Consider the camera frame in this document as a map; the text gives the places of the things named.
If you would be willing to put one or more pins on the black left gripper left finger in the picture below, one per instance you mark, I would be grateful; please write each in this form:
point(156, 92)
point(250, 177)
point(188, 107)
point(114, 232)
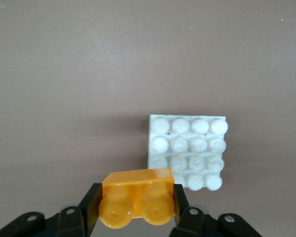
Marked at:
point(88, 212)

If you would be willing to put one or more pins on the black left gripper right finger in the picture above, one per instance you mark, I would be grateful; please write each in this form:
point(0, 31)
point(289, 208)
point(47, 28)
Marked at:
point(190, 222)

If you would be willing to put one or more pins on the yellow two-stud block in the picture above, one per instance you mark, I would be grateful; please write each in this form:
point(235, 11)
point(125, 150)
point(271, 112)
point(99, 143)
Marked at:
point(138, 180)

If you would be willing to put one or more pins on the white studded base plate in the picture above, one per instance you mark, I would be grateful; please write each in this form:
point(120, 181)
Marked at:
point(187, 148)

